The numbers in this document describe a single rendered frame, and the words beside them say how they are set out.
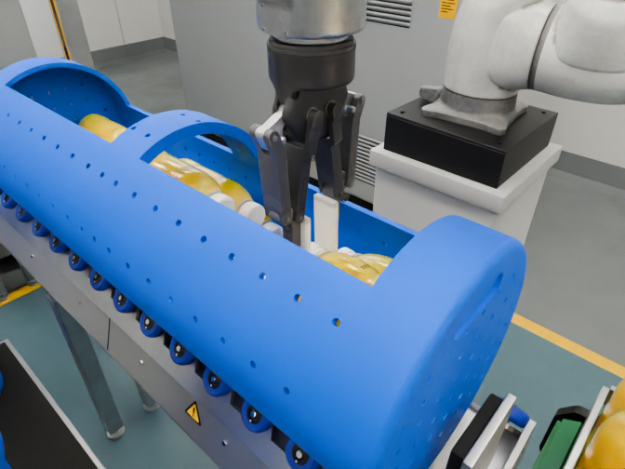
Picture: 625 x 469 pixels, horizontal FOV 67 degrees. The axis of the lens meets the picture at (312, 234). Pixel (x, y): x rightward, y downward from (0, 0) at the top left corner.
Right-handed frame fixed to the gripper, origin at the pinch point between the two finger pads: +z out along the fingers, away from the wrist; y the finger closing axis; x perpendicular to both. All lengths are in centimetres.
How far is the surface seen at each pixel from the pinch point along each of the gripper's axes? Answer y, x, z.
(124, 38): -236, -491, 90
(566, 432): -18.2, 28.4, 27.9
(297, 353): 12.1, 9.3, 1.4
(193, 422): 12.8, -11.1, 30.7
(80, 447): 19, -76, 102
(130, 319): 10.7, -28.8, 23.9
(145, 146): 5.2, -22.3, -5.3
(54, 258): 11, -54, 25
